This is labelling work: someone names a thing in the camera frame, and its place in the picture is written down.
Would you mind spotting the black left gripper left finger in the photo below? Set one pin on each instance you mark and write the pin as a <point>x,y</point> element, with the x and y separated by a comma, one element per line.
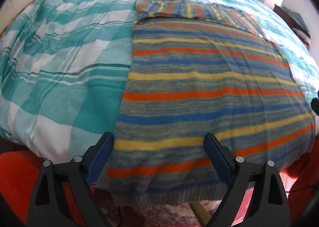
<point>48,204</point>

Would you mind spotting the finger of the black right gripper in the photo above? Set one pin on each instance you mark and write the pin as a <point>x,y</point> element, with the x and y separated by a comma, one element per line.
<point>315,105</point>

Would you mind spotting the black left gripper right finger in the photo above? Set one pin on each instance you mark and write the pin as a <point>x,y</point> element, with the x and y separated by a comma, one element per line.
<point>268,205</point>

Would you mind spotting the striped knit sweater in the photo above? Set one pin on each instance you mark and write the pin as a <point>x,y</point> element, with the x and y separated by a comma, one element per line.
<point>196,69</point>

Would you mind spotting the pile of clothes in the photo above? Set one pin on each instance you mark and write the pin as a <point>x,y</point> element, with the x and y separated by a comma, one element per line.
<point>297,24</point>

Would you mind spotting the orange red garment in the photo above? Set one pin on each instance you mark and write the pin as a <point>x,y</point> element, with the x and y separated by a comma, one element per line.
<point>19,171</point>

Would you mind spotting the red patterned rug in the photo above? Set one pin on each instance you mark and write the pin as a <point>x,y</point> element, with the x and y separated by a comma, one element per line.
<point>160,215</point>

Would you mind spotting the dark wooden side table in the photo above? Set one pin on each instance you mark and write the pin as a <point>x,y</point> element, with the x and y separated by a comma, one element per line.
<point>281,12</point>

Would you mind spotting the teal white plaid bedspread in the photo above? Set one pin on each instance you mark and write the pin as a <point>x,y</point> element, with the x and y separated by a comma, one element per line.
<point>64,64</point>

